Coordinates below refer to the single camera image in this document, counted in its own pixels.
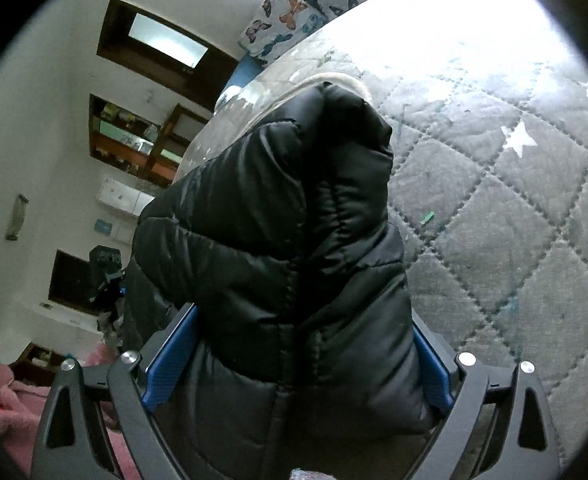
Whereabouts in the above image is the grey quilted bed cover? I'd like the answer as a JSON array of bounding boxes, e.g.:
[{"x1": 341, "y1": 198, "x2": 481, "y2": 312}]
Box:
[{"x1": 176, "y1": 0, "x2": 588, "y2": 480}]

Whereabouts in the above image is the wall lamp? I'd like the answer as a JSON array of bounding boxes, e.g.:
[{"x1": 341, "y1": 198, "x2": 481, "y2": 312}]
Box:
[{"x1": 5, "y1": 193, "x2": 30, "y2": 242}]

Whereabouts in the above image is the dark wooden window frame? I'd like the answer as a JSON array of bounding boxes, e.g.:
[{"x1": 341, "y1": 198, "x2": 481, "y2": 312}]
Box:
[{"x1": 96, "y1": 0, "x2": 241, "y2": 80}]

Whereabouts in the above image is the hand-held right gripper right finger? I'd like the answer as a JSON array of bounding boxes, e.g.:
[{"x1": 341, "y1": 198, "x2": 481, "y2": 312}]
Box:
[{"x1": 410, "y1": 312, "x2": 562, "y2": 480}]

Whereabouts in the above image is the wooden wall shelf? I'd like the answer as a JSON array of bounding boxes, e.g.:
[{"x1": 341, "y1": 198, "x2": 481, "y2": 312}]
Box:
[{"x1": 88, "y1": 93, "x2": 213, "y2": 190}]

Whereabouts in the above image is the black puffer jacket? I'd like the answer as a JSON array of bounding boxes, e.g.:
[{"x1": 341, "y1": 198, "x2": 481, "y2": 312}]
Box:
[{"x1": 120, "y1": 81, "x2": 439, "y2": 480}]

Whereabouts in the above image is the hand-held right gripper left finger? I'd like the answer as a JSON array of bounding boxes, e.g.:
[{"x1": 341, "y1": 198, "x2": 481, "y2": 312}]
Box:
[{"x1": 30, "y1": 302, "x2": 201, "y2": 480}]

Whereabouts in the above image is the white wall cabinet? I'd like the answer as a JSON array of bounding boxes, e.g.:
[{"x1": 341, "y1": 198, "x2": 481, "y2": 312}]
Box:
[{"x1": 96, "y1": 175, "x2": 159, "y2": 217}]

